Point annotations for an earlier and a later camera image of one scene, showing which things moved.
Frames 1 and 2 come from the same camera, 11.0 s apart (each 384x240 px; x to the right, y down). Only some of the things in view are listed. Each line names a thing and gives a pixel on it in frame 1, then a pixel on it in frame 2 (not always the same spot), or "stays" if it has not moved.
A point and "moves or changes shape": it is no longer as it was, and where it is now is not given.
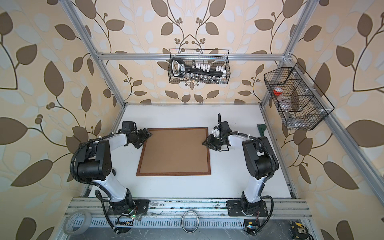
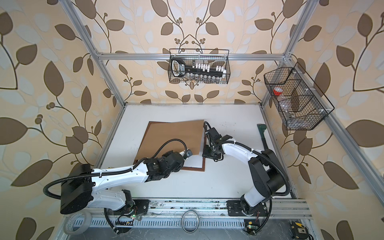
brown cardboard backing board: (175, 151) moves or changes shape
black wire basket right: (299, 109) stays
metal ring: (182, 219) stays
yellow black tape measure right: (299, 230) stays
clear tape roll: (68, 224) stays
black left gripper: (145, 135) -> (178, 168)
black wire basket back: (196, 66) stays
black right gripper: (209, 143) -> (205, 152)
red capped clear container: (277, 91) stays
